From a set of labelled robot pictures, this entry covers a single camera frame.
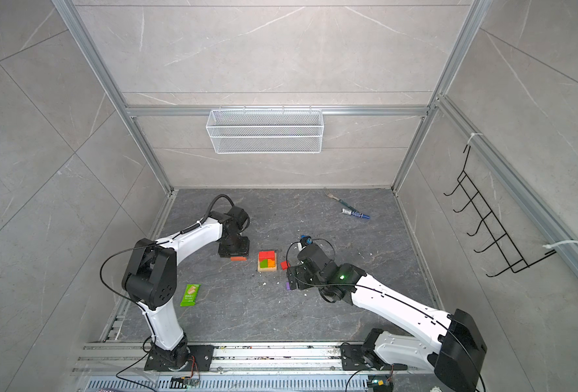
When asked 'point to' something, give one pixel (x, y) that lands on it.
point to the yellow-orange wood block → (271, 264)
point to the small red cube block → (285, 265)
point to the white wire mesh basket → (264, 131)
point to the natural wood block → (272, 269)
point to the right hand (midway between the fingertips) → (299, 269)
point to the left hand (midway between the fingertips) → (241, 249)
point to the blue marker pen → (355, 213)
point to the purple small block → (287, 285)
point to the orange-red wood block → (237, 259)
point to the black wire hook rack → (501, 238)
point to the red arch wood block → (267, 255)
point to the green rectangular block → (264, 264)
